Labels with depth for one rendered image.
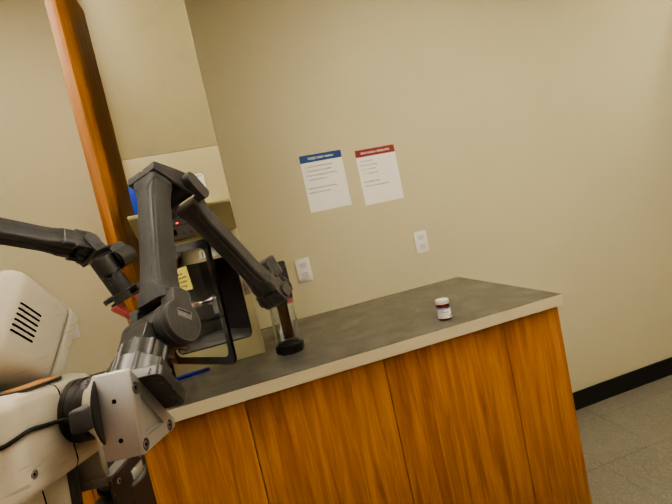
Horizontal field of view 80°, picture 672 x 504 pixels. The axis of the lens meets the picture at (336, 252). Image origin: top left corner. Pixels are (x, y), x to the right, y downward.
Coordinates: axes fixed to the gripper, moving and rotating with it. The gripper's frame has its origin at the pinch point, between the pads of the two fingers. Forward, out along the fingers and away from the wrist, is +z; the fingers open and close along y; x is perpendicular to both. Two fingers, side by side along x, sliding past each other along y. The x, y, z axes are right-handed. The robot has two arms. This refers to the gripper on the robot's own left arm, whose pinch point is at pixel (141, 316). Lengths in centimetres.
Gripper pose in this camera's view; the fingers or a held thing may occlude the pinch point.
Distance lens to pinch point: 128.0
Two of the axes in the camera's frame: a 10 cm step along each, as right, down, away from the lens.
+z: 4.7, 8.5, 2.3
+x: 2.8, 1.1, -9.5
